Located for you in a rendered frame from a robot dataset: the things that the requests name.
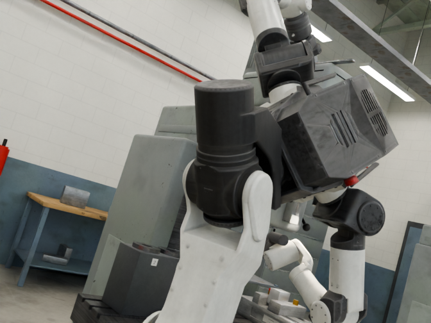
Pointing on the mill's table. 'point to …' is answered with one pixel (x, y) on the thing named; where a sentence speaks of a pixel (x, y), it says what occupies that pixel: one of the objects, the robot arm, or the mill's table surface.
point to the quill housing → (276, 220)
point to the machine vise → (252, 309)
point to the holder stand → (140, 279)
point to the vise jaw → (287, 309)
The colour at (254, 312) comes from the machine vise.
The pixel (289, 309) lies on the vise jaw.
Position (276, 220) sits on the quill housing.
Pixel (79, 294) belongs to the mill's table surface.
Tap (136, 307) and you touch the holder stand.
